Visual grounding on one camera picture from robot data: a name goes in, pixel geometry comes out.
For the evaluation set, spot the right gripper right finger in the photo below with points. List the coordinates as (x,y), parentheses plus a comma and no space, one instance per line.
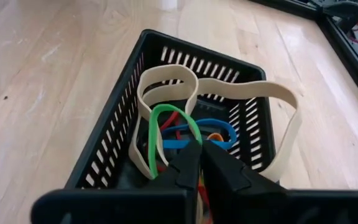
(228,180)

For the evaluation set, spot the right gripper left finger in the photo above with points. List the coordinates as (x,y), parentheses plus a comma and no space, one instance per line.
(182,174)

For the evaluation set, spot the blue rubber band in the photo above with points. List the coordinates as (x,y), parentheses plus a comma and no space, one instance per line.
(172,144)

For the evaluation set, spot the green rubber band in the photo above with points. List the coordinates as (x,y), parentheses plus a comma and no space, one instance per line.
(152,140)

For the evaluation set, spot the small orange rubber band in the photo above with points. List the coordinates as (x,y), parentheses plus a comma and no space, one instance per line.
(215,136)

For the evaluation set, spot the dark red rubber band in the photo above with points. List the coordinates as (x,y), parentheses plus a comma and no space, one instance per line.
(169,119)

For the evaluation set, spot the large tan rubber band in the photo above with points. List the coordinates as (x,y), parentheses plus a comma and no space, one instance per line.
(259,88)

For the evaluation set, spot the black slotted plastic basket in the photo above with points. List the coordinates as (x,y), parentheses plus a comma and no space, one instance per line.
(110,130)

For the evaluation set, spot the black aluminium table frame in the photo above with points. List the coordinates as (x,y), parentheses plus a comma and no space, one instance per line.
(346,53)

